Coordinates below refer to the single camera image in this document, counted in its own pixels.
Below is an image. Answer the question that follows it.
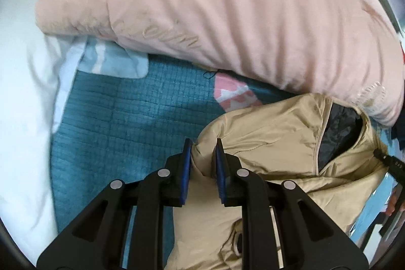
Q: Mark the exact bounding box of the person's right hand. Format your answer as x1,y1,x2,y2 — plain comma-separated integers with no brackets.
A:
387,194,405,215

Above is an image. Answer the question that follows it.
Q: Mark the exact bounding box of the tan button-front jacket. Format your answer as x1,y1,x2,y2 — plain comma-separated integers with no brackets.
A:
165,93,394,270

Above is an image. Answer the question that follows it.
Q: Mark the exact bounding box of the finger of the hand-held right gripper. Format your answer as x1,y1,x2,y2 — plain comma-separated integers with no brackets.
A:
373,148,405,186

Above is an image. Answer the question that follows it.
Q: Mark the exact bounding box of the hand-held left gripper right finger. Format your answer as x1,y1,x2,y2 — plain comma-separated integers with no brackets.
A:
215,139,369,270

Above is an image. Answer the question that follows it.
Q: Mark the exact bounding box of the light blue striped cloth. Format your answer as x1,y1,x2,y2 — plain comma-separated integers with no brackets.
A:
77,36,149,79

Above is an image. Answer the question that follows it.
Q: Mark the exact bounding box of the white printed duvet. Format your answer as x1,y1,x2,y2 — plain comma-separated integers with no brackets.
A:
0,0,86,261

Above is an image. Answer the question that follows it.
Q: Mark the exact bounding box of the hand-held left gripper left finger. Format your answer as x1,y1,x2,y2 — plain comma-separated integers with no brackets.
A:
36,139,192,270

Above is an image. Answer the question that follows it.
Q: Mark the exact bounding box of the pink quilt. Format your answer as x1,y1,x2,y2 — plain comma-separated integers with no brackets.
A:
35,0,405,128

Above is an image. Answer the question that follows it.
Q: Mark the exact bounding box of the teal quilted bed mat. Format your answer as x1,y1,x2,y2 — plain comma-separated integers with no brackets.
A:
52,55,298,270

